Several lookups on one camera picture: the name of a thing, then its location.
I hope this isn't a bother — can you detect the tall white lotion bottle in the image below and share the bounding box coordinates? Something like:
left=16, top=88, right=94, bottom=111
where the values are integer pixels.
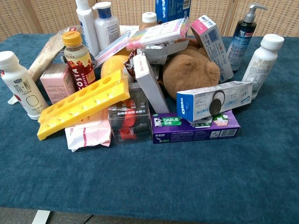
left=75, top=0, right=100, bottom=58

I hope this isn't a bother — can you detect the brown bottle with white cap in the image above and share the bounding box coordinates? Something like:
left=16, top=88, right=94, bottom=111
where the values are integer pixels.
left=139, top=12, right=158, bottom=31

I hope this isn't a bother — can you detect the pastel rainbow striped box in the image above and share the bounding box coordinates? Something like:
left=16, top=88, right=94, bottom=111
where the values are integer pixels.
left=125, top=16, right=189, bottom=51

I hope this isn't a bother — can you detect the woven rattan folding screen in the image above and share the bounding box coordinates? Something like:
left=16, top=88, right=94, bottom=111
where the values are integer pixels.
left=0, top=0, right=299, bottom=43

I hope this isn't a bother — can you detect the white narrow cardboard box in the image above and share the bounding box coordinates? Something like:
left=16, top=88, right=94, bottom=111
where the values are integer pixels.
left=132, top=52, right=170, bottom=114

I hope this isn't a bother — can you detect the yellow plastic holed rack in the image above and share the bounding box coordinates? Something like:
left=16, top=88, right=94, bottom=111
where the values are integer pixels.
left=36, top=69, right=130, bottom=141

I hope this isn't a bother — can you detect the pink blue striped flat box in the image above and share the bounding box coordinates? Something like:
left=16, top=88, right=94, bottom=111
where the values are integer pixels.
left=94, top=29, right=134, bottom=68

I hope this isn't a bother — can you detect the dark blue pump bottle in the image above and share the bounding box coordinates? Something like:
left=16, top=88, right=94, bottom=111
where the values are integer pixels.
left=227, top=3, right=268, bottom=72

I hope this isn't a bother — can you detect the beige plastic wrapped package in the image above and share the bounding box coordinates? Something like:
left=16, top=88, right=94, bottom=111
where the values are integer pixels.
left=28, top=26, right=79, bottom=83

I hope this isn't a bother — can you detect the pink cardboard box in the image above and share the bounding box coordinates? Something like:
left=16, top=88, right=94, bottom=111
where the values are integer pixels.
left=39, top=63, right=77, bottom=105

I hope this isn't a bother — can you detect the white box with pink top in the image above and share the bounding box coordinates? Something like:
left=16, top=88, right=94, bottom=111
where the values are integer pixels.
left=190, top=14, right=235, bottom=84

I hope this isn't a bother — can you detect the brown plush toy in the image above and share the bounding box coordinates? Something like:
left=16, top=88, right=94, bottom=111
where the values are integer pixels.
left=162, top=38, right=221, bottom=101

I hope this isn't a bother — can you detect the blue white Oreo box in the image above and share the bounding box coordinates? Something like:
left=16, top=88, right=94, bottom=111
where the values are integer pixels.
left=176, top=80, right=254, bottom=122

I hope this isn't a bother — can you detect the purple Darlie toothpaste box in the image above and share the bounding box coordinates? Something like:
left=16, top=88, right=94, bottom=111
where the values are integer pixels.
left=151, top=110, right=241, bottom=144

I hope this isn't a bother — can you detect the blue carton box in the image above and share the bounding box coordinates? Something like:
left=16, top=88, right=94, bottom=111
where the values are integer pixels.
left=155, top=0, right=192, bottom=23

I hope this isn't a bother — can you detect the Costa coffee bottle yellow cap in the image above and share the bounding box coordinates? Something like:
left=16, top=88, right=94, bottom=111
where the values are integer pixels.
left=62, top=30, right=96, bottom=91

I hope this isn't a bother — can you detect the yellow plush toy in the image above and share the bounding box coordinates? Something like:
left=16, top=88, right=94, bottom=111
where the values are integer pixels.
left=100, top=55, right=129, bottom=78

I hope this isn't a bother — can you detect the white yogurt bottle plain label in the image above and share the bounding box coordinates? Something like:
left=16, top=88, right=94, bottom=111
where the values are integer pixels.
left=241, top=34, right=285, bottom=100

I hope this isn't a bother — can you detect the clear box with red items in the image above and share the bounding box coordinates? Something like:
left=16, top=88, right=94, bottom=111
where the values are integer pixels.
left=107, top=82, right=152, bottom=145

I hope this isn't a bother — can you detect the white yogurt bottle red print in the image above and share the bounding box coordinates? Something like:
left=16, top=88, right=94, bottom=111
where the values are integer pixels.
left=0, top=50, right=50, bottom=120

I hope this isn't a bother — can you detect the blue velvet table cloth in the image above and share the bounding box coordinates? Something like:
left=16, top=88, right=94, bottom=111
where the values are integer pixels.
left=0, top=33, right=299, bottom=215

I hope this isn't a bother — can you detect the pink white wet wipes pack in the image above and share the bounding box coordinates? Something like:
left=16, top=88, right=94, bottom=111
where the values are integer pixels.
left=64, top=109, right=112, bottom=153

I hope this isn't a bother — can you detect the white bottle with blue collar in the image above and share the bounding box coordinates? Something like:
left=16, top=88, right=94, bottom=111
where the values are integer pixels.
left=92, top=1, right=121, bottom=52

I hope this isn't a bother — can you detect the crumpled white printed package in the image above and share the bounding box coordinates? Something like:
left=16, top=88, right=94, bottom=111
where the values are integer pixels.
left=136, top=37, right=190, bottom=65

